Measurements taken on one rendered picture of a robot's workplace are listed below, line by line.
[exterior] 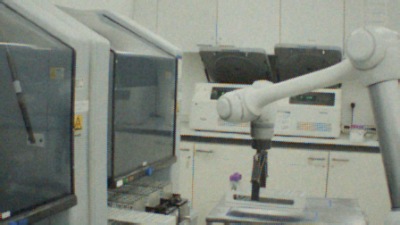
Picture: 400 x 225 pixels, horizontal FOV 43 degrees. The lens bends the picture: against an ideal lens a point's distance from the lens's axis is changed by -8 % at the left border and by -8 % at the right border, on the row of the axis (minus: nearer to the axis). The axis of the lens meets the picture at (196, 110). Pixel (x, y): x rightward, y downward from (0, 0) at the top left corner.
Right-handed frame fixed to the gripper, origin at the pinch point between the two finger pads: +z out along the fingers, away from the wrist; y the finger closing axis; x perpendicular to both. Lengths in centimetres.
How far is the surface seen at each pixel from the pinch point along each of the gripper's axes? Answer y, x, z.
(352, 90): 257, -17, -34
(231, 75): 233, 82, -42
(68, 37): -71, 39, -53
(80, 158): -65, 37, -18
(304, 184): 192, 10, 34
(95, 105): -56, 38, -33
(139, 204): -23.0, 38.3, 4.4
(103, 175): -50, 38, -11
